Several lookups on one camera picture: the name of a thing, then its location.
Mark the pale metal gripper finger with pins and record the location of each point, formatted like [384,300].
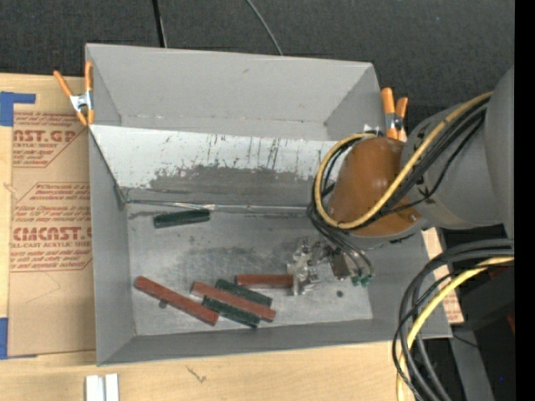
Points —
[300,268]
[304,284]

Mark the red-brown flat block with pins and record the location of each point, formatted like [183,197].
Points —
[263,281]
[234,301]
[175,300]

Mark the dark green flat block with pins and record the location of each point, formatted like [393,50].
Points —
[181,218]
[246,292]
[230,311]

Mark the grey metal bin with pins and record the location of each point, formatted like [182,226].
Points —
[234,174]

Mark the brown cardboard board red print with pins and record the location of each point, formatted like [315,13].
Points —
[50,299]

